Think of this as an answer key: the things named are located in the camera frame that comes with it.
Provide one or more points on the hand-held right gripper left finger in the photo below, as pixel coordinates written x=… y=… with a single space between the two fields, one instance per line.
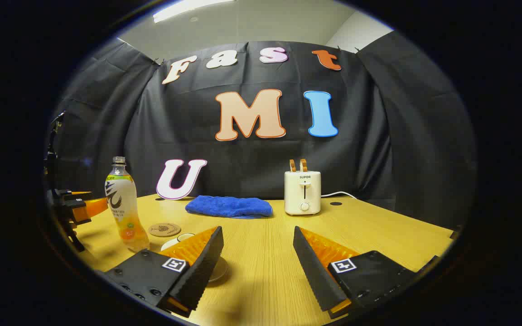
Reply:
x=202 y=271

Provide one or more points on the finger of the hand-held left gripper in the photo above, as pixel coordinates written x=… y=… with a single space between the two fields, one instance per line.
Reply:
x=73 y=197
x=95 y=206

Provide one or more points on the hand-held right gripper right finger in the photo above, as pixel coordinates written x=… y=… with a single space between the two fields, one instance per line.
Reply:
x=315 y=276

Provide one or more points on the clear orange drink water bottle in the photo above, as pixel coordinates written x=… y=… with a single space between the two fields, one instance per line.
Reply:
x=123 y=213

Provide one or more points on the round wooden coaster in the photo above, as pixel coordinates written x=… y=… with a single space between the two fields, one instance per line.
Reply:
x=164 y=229

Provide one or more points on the beige teacup saucer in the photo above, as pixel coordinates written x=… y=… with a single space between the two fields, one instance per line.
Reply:
x=220 y=270

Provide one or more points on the blue towel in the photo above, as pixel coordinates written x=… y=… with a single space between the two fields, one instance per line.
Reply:
x=229 y=206

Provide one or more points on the white toaster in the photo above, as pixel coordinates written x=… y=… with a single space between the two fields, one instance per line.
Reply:
x=302 y=192

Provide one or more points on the brown toast slice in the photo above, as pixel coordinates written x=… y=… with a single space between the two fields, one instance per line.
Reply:
x=304 y=165
x=292 y=165

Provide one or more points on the black backdrop cloth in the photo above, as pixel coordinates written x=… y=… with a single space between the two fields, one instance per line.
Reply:
x=252 y=163

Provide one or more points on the ceiling light panel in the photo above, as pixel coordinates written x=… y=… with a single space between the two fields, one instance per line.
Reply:
x=188 y=8

